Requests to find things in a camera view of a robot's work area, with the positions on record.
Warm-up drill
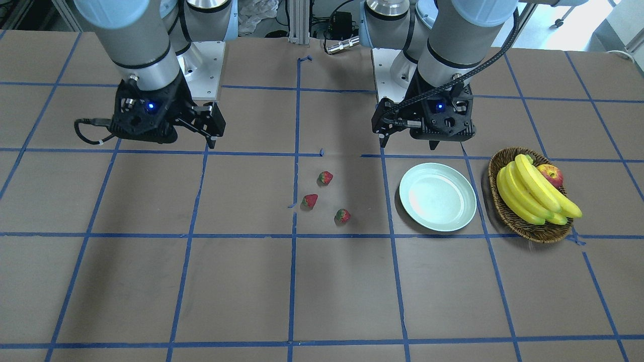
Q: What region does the brown wicker basket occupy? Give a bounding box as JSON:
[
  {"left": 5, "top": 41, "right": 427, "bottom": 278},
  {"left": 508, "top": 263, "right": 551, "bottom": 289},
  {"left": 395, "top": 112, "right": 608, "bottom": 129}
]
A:
[{"left": 481, "top": 147, "right": 574, "bottom": 243}]

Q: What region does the red yellow apple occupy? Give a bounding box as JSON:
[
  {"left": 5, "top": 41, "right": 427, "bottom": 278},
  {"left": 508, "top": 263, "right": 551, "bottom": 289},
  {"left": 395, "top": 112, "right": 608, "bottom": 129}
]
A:
[{"left": 537, "top": 163, "right": 564, "bottom": 189}]

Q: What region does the pale green round plate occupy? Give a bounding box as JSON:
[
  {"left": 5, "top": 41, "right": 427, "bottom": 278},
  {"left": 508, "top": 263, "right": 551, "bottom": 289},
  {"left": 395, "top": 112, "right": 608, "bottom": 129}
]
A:
[{"left": 398, "top": 162, "right": 477, "bottom": 232}]

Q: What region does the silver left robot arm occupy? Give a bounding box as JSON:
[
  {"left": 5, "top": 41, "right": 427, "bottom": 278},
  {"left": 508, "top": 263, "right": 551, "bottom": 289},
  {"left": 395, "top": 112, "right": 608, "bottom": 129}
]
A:
[{"left": 359, "top": 1, "right": 519, "bottom": 150}]

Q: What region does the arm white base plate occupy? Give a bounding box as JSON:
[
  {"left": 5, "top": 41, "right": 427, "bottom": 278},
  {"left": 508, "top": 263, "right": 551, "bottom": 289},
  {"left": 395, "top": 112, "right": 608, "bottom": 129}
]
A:
[
  {"left": 372, "top": 48, "right": 417, "bottom": 103},
  {"left": 177, "top": 41, "right": 227, "bottom": 101}
]

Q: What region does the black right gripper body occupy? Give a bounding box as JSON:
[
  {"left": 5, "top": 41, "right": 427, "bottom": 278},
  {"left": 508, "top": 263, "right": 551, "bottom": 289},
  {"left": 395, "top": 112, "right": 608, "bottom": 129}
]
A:
[{"left": 108, "top": 75, "right": 226, "bottom": 144}]

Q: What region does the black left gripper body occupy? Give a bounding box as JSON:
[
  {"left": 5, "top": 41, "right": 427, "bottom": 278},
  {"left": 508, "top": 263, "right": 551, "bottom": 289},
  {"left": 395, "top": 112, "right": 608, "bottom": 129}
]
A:
[{"left": 372, "top": 82, "right": 476, "bottom": 141}]

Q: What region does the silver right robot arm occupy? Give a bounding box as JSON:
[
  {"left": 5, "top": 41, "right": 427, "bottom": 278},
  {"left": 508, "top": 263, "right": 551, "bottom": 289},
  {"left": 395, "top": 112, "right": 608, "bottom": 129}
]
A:
[{"left": 74, "top": 1, "right": 238, "bottom": 149}]

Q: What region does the red strawberry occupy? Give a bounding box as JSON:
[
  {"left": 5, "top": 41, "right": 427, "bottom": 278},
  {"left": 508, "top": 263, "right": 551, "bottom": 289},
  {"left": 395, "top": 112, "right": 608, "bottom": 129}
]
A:
[
  {"left": 301, "top": 194, "right": 319, "bottom": 209},
  {"left": 334, "top": 208, "right": 351, "bottom": 224},
  {"left": 317, "top": 171, "right": 334, "bottom": 185}
]

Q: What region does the aluminium frame post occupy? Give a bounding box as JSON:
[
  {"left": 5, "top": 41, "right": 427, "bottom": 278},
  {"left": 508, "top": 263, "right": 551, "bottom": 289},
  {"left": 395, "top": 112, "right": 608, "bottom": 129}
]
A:
[{"left": 287, "top": 1, "right": 310, "bottom": 46}]

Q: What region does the yellow banana bunch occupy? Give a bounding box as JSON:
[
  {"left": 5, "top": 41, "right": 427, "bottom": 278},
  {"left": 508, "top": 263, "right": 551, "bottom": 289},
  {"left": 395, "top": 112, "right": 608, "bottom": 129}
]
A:
[{"left": 497, "top": 154, "right": 583, "bottom": 225}]

